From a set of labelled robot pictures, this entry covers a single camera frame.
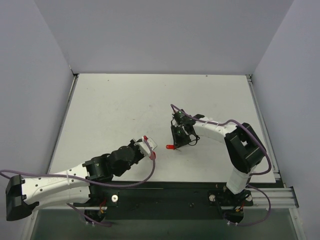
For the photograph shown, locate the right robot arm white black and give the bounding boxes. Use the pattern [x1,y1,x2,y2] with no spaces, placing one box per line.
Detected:
[166,111,265,195]

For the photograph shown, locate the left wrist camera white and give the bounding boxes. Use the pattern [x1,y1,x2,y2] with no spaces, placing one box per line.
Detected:
[139,135,158,157]

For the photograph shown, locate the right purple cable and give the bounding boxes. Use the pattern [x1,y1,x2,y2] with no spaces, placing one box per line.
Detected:
[170,103,273,227]

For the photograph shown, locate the purple cable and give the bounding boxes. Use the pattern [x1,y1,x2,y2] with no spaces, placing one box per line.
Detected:
[170,103,273,227]
[0,137,157,227]

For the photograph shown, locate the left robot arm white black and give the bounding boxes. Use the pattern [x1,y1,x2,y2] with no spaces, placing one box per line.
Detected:
[0,136,157,222]

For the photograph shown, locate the small key red cap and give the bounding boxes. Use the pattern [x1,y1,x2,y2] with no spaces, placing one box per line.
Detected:
[166,144,181,152]

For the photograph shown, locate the metal key holder red handle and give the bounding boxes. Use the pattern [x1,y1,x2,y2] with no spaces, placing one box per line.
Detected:
[149,151,156,161]

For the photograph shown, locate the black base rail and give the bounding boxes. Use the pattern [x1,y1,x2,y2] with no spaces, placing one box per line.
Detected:
[74,182,253,221]

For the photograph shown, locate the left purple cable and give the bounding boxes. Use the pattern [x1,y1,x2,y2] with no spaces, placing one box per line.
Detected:
[0,137,157,227]

